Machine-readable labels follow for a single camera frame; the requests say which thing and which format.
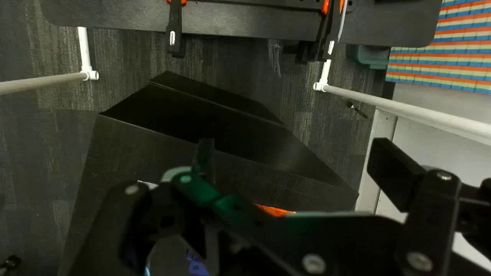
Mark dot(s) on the teal plastic block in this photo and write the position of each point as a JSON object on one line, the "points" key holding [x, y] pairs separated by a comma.
{"points": [[370, 56]]}

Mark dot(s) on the black clamp orange tip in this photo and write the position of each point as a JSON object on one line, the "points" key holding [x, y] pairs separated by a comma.
{"points": [[175, 31], [319, 31]]}

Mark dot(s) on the black cabinet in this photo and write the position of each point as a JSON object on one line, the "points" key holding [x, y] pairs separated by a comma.
{"points": [[154, 148]]}

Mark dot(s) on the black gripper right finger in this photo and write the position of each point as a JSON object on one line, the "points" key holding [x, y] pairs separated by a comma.
{"points": [[434, 220]]}

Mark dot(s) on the thin white tripod pole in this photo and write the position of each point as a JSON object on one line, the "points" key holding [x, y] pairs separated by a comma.
{"points": [[35, 83]]}

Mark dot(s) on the thick white pole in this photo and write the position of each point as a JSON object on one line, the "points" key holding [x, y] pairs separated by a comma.
{"points": [[419, 114]]}

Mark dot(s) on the black table board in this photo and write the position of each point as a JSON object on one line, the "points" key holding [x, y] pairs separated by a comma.
{"points": [[246, 17]]}

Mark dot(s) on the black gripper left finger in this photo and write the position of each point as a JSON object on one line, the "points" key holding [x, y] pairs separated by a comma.
{"points": [[117, 231]]}

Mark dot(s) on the colourful striped mat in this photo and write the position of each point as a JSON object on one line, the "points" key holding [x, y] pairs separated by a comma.
{"points": [[450, 47]]}

